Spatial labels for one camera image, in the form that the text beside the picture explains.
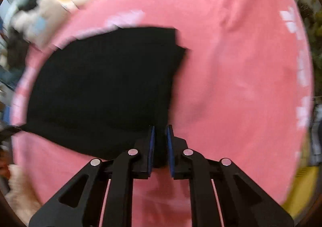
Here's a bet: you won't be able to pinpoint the grey round face cushion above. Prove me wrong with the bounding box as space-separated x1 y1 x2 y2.
10 11 63 49

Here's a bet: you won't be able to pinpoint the yellow box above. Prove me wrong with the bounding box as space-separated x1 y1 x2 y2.
283 165 319 219

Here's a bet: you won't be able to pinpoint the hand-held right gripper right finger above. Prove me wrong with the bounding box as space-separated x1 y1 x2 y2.
166 125 295 227

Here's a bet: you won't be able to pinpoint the pink bow-print blanket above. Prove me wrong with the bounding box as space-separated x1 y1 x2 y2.
11 0 315 227

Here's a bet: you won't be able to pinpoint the white fluffy cloth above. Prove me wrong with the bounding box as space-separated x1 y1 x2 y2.
5 164 42 225

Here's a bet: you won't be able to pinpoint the green potted plants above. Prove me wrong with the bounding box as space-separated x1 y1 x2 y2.
297 0 322 97

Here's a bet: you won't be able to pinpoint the brown puffer jacket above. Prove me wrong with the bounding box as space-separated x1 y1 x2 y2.
6 32 29 68

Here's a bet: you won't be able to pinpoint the teal sofa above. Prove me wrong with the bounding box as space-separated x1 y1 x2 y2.
0 66 24 88

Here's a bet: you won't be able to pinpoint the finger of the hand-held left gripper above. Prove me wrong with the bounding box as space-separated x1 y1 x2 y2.
0 126 23 142

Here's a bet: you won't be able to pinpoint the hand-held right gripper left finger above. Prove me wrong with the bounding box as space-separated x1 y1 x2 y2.
29 126 156 227

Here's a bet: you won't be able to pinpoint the black long-sleeve top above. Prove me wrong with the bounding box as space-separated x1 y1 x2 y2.
21 27 188 168

